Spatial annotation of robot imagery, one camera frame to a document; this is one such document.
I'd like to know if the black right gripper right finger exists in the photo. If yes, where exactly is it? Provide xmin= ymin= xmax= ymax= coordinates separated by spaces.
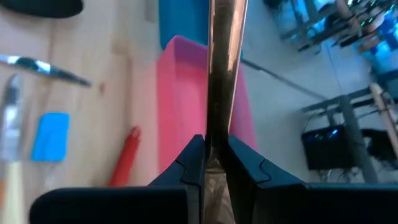
xmin=219 ymin=134 xmax=398 ymax=224

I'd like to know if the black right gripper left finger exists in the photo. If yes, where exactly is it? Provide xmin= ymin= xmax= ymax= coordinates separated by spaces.
xmin=29 ymin=134 xmax=206 ymax=224

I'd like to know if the rose gold table knife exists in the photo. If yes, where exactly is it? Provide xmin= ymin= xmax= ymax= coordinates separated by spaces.
xmin=203 ymin=0 xmax=249 ymax=224

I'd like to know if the large black spoon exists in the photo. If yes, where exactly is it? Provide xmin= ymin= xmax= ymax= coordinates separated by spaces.
xmin=0 ymin=0 xmax=84 ymax=19

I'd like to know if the black computer tower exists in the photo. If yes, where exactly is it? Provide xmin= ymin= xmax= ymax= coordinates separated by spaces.
xmin=300 ymin=124 xmax=355 ymax=171

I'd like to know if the pink plastic bin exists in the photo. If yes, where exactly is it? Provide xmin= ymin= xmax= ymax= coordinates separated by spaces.
xmin=156 ymin=35 xmax=259 ymax=175

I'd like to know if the background workbench with equipment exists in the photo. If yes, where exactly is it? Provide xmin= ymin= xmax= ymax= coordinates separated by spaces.
xmin=264 ymin=0 xmax=398 ymax=54

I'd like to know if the blue plastic bin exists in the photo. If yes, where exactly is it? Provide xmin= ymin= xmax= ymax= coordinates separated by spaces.
xmin=158 ymin=0 xmax=244 ymax=60

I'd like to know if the grey metal table frame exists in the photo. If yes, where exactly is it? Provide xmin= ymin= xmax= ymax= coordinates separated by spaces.
xmin=301 ymin=83 xmax=398 ymax=184

